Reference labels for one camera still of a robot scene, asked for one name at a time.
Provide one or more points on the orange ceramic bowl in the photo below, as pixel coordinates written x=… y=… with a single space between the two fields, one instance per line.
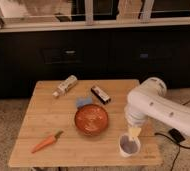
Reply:
x=91 y=119

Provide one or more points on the orange toy carrot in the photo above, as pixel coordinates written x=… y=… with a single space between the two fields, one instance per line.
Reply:
x=46 y=142

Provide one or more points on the black power adapter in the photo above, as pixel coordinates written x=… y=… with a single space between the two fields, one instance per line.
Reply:
x=176 y=135

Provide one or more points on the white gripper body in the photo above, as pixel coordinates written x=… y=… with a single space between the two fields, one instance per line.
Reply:
x=134 y=117

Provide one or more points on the black cabinet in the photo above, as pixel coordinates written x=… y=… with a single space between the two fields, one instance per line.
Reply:
x=115 y=53

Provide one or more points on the blue sponge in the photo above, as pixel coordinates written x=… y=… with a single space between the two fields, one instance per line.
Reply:
x=83 y=101

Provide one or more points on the brown chocolate bar box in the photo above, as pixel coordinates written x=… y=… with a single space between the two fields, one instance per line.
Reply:
x=100 y=94

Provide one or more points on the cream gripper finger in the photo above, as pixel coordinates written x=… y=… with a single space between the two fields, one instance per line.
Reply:
x=133 y=133

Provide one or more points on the white ceramic cup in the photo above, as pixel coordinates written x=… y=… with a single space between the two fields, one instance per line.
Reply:
x=128 y=147

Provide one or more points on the wooden table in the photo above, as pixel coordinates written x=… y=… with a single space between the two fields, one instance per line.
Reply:
x=47 y=115

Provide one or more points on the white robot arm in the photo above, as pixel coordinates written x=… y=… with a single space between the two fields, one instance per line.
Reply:
x=148 y=100

